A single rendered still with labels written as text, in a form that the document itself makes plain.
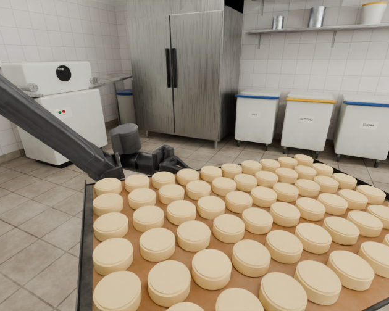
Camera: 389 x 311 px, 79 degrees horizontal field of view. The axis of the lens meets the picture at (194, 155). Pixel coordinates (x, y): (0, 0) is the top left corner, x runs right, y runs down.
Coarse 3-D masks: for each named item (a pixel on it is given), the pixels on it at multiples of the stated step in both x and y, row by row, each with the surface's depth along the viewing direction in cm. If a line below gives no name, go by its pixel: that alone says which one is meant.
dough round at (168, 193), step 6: (162, 186) 47; (168, 186) 47; (174, 186) 47; (180, 186) 47; (162, 192) 45; (168, 192) 45; (174, 192) 45; (180, 192) 45; (162, 198) 44; (168, 198) 44; (174, 198) 44; (180, 198) 45; (168, 204) 44
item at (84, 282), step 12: (336, 168) 61; (120, 180) 52; (360, 180) 55; (84, 192) 45; (384, 192) 51; (84, 204) 41; (84, 216) 40; (84, 228) 37; (84, 240) 35; (84, 252) 33; (84, 264) 31; (84, 276) 29; (84, 288) 28; (84, 300) 26; (384, 300) 28
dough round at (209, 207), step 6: (204, 198) 43; (210, 198) 43; (216, 198) 44; (198, 204) 42; (204, 204) 41; (210, 204) 42; (216, 204) 42; (222, 204) 42; (198, 210) 42; (204, 210) 40; (210, 210) 40; (216, 210) 40; (222, 210) 41; (204, 216) 41; (210, 216) 40; (216, 216) 40
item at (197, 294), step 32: (128, 192) 48; (320, 192) 52; (128, 224) 39; (320, 224) 41; (192, 256) 33; (320, 256) 34; (192, 288) 28; (224, 288) 28; (256, 288) 29; (384, 288) 29
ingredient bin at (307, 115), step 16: (288, 96) 315; (304, 96) 306; (320, 96) 299; (288, 112) 296; (304, 112) 289; (320, 112) 281; (288, 128) 303; (304, 128) 295; (320, 128) 287; (288, 144) 311; (304, 144) 302; (320, 144) 294
